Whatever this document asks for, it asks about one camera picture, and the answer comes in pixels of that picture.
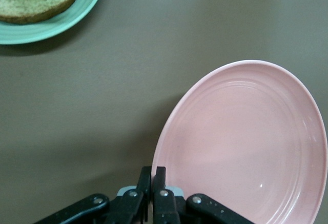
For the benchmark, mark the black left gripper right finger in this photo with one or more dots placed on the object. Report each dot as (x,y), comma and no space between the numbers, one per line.
(166,206)

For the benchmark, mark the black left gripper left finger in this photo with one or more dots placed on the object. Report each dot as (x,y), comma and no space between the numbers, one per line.
(128,206)

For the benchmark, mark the pink plate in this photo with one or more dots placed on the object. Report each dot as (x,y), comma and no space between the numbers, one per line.
(243,137)

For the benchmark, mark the brown table mat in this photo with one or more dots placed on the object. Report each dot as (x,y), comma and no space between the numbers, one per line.
(128,80)

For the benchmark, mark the green plate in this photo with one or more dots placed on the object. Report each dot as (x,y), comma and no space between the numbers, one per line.
(84,11)

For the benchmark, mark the bread slice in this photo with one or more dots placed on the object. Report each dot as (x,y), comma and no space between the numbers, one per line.
(30,6)

